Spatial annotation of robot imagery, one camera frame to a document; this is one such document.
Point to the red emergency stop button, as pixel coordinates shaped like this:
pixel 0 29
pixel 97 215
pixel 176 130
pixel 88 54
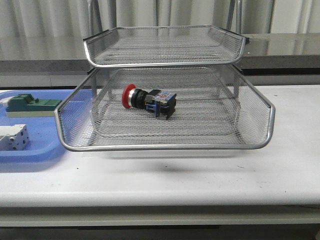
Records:
pixel 158 102

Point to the blue plastic tray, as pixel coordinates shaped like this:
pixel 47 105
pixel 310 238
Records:
pixel 44 144

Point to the grey stone counter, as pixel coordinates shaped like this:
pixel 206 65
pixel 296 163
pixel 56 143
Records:
pixel 60 62

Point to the green terminal block component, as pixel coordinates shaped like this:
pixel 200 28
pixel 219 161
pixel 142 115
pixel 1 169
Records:
pixel 25 105

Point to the white electrical component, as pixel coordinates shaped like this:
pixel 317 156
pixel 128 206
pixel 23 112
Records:
pixel 14 137

